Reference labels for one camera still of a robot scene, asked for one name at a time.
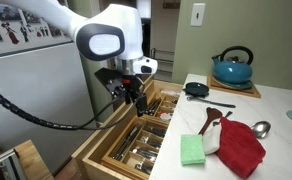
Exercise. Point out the dark wooden spoon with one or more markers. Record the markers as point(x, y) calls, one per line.
point(212, 115)

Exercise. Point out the grey metal rail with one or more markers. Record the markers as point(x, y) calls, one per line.
point(9, 165)

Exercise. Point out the metal towel rack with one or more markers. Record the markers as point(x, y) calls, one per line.
point(162, 50)

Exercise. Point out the steel table knife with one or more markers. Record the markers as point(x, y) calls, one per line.
point(122, 146)
point(132, 138)

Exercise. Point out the black round dish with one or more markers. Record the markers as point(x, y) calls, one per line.
point(196, 89)

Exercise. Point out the steel ladle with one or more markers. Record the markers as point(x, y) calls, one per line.
point(261, 129)

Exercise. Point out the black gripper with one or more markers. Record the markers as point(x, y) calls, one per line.
point(132, 86)

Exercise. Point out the small figures magnet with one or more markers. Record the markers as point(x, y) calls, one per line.
point(42, 31)

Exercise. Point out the dark landscape photo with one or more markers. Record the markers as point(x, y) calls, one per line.
point(55, 31)

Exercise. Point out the steel tablespoon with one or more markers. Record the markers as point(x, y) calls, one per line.
point(145, 155)

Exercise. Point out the white refrigerator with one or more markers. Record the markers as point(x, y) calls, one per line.
point(36, 93)

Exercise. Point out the small dark metal spoon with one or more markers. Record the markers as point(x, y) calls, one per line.
point(228, 114)

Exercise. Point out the building photo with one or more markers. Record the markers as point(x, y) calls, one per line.
point(7, 14)

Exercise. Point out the green sponge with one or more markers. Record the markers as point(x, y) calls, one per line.
point(192, 150)

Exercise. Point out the large bamboo cutlery organizer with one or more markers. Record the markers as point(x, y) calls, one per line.
point(119, 168)

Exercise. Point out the brown wall hook board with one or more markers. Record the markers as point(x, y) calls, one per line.
point(171, 5)

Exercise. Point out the wooden robot stand top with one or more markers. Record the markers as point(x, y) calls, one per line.
point(32, 160)

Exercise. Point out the crowd photo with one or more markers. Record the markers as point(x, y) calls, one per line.
point(31, 18)

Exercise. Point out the light wooden drawer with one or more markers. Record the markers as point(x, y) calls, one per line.
point(86, 156)

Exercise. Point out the white light switch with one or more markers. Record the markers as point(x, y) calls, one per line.
point(198, 15)

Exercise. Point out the steel dessert fork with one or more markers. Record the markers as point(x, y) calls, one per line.
point(143, 167)

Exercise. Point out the teal round mat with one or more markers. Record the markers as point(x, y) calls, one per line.
point(239, 85)

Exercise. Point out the square wooden trivet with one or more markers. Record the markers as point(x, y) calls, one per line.
point(219, 90)

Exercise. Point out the red cloth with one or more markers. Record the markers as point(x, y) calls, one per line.
point(239, 146)

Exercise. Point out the white plastic item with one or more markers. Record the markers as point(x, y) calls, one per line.
point(170, 93)

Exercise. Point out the black suit figure magnet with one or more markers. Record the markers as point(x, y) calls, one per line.
point(24, 33)

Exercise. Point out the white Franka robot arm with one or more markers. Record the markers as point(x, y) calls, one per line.
point(66, 16)

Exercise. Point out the red dress lady magnet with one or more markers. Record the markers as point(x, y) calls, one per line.
point(12, 36)

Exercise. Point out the red and white utensil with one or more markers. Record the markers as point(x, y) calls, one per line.
point(168, 117)

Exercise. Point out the small bamboo cutlery organizer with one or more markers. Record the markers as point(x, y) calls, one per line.
point(152, 119)

